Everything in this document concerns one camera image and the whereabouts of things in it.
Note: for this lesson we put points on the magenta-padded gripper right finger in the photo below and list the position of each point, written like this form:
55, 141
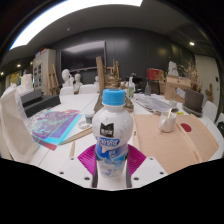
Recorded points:
136, 156

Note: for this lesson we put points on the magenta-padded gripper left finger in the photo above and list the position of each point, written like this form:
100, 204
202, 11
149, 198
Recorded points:
87, 158

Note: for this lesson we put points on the white bottle with blue cap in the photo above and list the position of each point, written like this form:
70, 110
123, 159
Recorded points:
112, 123

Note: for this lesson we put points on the beige canvas mat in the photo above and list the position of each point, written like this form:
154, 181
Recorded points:
160, 146

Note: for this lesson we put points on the colourful purple teal painting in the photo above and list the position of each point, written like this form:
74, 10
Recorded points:
55, 128

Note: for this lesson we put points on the white mug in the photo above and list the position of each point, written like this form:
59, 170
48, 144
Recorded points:
166, 123

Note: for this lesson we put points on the wooden stick in mug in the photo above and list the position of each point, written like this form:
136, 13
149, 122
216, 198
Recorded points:
170, 113

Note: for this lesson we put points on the grey printed magazine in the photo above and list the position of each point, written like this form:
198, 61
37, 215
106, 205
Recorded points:
153, 104

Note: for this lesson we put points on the yellow tag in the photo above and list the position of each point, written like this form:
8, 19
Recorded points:
180, 113

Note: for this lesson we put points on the small glass cup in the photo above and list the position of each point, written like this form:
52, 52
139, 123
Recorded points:
172, 103

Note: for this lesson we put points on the green-labelled spray bottle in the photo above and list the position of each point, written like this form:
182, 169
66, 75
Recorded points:
131, 89

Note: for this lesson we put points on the white chair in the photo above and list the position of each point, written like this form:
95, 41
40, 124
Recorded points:
66, 91
88, 89
210, 110

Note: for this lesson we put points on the grey pot saucer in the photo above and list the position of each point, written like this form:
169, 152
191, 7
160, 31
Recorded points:
191, 111

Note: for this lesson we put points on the black flat boxes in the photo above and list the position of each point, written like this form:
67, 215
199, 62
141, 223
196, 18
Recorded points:
40, 103

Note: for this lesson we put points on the white plaster bust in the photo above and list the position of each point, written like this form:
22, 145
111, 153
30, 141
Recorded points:
67, 78
78, 83

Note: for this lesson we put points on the white cloth sheet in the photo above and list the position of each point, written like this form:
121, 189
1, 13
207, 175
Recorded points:
15, 126

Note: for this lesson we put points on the brown cardboard box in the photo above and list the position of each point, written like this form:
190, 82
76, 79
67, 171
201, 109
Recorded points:
173, 86

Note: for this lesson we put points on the red box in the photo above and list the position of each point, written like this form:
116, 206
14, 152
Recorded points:
155, 74

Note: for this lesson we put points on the wooden easel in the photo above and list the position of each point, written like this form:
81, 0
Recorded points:
116, 68
53, 80

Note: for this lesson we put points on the black backpack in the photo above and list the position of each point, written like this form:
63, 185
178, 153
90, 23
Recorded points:
220, 128

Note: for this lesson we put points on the white wrapped plaster figure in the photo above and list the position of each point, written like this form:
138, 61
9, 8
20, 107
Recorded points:
173, 68

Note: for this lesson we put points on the wooden figure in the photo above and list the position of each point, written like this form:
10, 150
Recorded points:
209, 92

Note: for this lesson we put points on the dried brown plant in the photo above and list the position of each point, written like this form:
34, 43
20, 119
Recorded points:
190, 75

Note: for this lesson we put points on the black wall screen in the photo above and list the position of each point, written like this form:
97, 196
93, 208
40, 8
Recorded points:
83, 55

